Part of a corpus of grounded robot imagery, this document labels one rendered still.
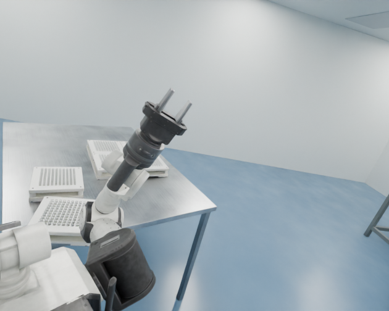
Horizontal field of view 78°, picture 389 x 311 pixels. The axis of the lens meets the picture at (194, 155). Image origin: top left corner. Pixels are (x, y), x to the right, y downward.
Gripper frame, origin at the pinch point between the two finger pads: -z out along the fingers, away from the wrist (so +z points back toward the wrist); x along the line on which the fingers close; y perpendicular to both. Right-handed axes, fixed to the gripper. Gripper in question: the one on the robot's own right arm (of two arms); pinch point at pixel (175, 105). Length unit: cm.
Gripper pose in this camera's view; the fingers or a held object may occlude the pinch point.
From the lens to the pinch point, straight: 61.1
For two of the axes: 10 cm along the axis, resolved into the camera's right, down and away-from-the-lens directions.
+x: -7.7, -4.4, -4.5
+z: -6.1, 7.3, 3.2
